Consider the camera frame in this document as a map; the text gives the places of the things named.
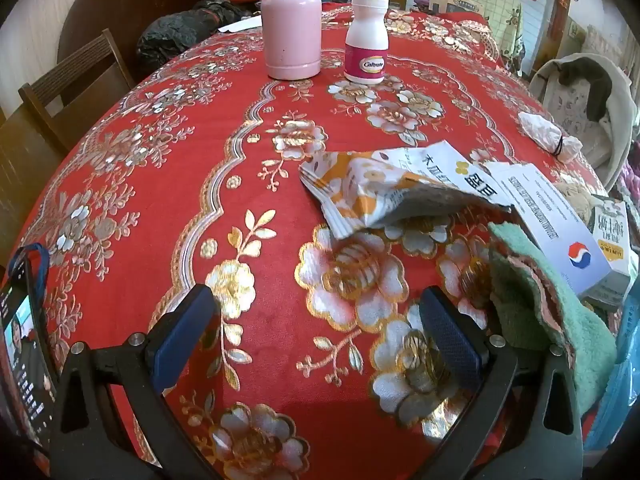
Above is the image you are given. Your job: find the white pill bottle pink label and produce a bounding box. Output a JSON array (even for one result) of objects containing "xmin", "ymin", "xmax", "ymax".
[{"xmin": 344, "ymin": 0, "xmax": 390, "ymax": 84}]

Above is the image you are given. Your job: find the cardboard box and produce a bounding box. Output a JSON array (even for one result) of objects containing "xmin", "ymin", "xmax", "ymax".
[{"xmin": 430, "ymin": 0, "xmax": 483, "ymax": 13}]

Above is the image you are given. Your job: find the light blue plastic bag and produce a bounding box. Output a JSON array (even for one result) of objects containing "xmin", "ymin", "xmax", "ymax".
[{"xmin": 582, "ymin": 305, "xmax": 640, "ymax": 453}]

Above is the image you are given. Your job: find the blue lanyard strap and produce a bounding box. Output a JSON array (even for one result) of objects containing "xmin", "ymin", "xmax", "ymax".
[{"xmin": 7, "ymin": 242, "xmax": 51, "ymax": 311}]

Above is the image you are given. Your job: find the white fleece coat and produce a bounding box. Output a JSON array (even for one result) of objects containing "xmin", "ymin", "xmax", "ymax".
[{"xmin": 530, "ymin": 55, "xmax": 636, "ymax": 191}]

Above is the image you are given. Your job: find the red floral tablecloth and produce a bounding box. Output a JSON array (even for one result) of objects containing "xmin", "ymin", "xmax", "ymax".
[{"xmin": 10, "ymin": 5, "xmax": 608, "ymax": 480}]

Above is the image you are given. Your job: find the orange white snack wrapper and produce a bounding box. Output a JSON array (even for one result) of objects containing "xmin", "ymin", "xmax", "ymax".
[{"xmin": 299, "ymin": 142, "xmax": 513, "ymax": 240}]

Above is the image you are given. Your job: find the green white milk carton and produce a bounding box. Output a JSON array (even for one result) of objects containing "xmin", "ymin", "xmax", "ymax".
[{"xmin": 582, "ymin": 200, "xmax": 632, "ymax": 306}]

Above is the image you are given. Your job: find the wooden chair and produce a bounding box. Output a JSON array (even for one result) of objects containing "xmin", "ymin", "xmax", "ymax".
[{"xmin": 18, "ymin": 28, "xmax": 136, "ymax": 153}]

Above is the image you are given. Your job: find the black smartphone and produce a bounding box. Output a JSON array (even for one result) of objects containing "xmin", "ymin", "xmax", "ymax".
[{"xmin": 0, "ymin": 272, "xmax": 56, "ymax": 453}]

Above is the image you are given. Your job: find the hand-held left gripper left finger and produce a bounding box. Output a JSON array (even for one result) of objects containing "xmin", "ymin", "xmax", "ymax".
[{"xmin": 50, "ymin": 284, "xmax": 223, "ymax": 480}]

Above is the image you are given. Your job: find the white blue medicine box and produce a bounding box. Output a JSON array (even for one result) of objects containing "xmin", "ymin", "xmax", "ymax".
[{"xmin": 482, "ymin": 160, "xmax": 613, "ymax": 297}]

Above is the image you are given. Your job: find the yellowish floral cloth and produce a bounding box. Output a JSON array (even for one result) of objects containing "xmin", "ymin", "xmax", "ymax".
[{"xmin": 452, "ymin": 0, "xmax": 523, "ymax": 76}]

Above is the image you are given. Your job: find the beige glove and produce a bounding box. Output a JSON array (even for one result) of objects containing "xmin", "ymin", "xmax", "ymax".
[{"xmin": 552, "ymin": 180, "xmax": 596, "ymax": 221}]

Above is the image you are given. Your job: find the pink thermos bottle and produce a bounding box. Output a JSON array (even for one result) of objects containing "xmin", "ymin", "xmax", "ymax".
[{"xmin": 262, "ymin": 0, "xmax": 323, "ymax": 81}]

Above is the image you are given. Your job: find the green towel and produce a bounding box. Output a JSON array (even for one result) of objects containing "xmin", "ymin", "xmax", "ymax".
[{"xmin": 487, "ymin": 222, "xmax": 618, "ymax": 416}]

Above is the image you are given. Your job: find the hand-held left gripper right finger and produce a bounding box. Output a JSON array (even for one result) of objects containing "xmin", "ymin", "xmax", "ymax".
[{"xmin": 419, "ymin": 285, "xmax": 586, "ymax": 480}]

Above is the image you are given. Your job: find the white tissue wad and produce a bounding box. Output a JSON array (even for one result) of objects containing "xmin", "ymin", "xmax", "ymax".
[{"xmin": 517, "ymin": 111, "xmax": 584, "ymax": 163}]

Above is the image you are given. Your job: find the floral padded chair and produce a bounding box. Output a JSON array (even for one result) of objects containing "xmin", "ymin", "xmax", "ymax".
[{"xmin": 532, "ymin": 75, "xmax": 616, "ymax": 161}]

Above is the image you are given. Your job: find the white paper sheet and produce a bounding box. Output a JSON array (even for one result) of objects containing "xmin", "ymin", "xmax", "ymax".
[{"xmin": 217, "ymin": 15, "xmax": 263, "ymax": 33}]

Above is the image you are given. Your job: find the black plastic bag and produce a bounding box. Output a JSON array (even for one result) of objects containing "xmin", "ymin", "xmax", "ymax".
[{"xmin": 136, "ymin": 0, "xmax": 263, "ymax": 78}]

